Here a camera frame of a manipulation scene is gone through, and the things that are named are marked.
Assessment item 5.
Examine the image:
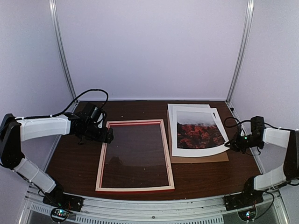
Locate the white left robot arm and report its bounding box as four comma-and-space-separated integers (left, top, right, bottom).
0, 103, 114, 207

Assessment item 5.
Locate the aluminium front rail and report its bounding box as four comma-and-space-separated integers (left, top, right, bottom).
23, 184, 285, 224

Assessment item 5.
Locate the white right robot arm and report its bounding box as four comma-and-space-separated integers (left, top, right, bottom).
224, 116, 299, 206

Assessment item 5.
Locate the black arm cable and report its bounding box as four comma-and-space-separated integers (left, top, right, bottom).
53, 88, 110, 117
224, 117, 252, 131

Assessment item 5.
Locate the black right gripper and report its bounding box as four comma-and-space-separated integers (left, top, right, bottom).
225, 131, 263, 154

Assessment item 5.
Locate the left aluminium corner post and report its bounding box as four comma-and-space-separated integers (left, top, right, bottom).
49, 0, 77, 99

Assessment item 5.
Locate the aluminium corner post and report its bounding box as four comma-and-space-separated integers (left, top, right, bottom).
226, 0, 255, 105
49, 0, 77, 99

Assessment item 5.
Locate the right aluminium corner post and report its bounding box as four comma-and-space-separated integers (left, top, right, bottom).
226, 0, 255, 105

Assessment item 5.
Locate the pink wooden picture frame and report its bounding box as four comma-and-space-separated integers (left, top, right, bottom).
95, 119, 175, 194

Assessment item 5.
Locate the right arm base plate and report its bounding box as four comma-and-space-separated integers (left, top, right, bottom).
223, 193, 263, 211

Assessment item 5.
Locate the red landscape photo print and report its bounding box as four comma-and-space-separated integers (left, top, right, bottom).
176, 108, 228, 150

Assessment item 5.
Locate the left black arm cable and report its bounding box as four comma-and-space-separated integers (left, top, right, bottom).
53, 88, 110, 117

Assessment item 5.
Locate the brown backing board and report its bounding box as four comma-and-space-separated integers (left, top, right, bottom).
167, 112, 229, 164

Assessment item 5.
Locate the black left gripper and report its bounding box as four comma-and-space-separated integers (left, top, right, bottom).
84, 123, 114, 143

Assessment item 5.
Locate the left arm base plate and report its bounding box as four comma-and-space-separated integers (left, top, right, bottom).
43, 193, 84, 212

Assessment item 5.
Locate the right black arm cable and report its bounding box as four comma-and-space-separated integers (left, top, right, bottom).
224, 117, 252, 131

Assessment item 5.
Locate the clear acrylic sheet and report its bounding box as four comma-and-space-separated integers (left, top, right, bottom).
101, 123, 169, 189

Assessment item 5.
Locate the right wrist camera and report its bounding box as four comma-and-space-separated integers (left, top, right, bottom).
239, 126, 246, 137

